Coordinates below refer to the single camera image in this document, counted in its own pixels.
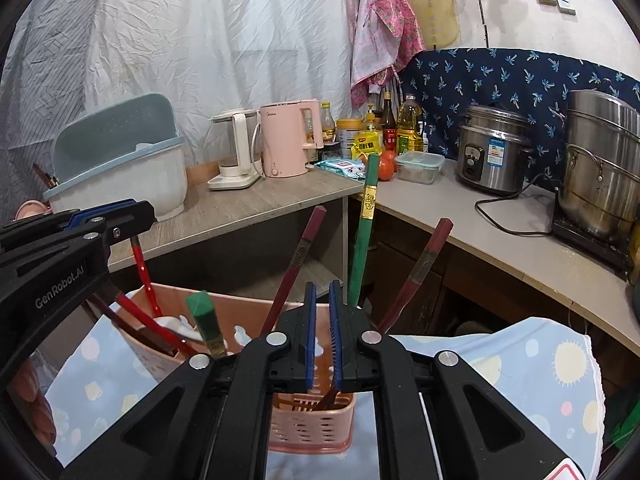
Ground black power cable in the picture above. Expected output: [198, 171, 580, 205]
[473, 171, 561, 239]

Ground bright red chopstick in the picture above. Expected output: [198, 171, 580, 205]
[130, 235, 164, 318]

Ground gold flower spoon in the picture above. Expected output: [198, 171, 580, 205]
[314, 379, 338, 411]

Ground dark purple chopstick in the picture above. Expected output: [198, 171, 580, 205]
[89, 294, 172, 356]

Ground red tomato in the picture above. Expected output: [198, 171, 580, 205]
[378, 151, 397, 181]

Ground steel rice cooker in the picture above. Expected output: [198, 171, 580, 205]
[456, 105, 533, 196]

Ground navy floral cloth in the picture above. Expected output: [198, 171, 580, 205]
[399, 48, 639, 188]

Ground pink perforated utensil holder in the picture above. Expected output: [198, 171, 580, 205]
[118, 284, 357, 454]

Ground person's left hand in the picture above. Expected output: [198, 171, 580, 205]
[10, 359, 56, 451]

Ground pink electric kettle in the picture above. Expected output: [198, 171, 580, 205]
[259, 99, 323, 179]

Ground blue wet wipes pack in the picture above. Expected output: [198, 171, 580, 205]
[314, 158, 367, 180]

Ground maroon chopstick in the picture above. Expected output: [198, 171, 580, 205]
[378, 218, 454, 334]
[260, 206, 326, 335]

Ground blue planet print tablecloth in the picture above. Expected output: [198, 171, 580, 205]
[46, 318, 605, 479]

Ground white dish rack teal lid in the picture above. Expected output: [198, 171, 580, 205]
[43, 93, 188, 222]

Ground green chopstick gold band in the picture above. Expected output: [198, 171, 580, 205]
[186, 292, 227, 359]

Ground black induction cooker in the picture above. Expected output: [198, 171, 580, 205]
[551, 196, 634, 278]

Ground dark soy sauce bottle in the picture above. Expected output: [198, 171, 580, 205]
[381, 91, 397, 152]

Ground white electric kettle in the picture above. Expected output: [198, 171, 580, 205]
[206, 108, 262, 192]

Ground clear food container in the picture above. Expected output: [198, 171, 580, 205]
[395, 151, 445, 185]

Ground large steel steamer pot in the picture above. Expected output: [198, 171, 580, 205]
[559, 90, 639, 240]

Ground yellow fly swatter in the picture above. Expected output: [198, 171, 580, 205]
[408, 0, 460, 50]

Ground pink floral apron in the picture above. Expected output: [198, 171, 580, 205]
[350, 0, 425, 107]

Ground yellow cooking oil bottle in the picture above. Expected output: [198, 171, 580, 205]
[396, 93, 424, 155]

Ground white green ceramic spoon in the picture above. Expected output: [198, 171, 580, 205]
[154, 315, 203, 344]

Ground yellow seasoning packet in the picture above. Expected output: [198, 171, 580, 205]
[350, 130, 383, 160]

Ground green chopstick in holder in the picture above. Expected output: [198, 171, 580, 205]
[347, 154, 380, 307]

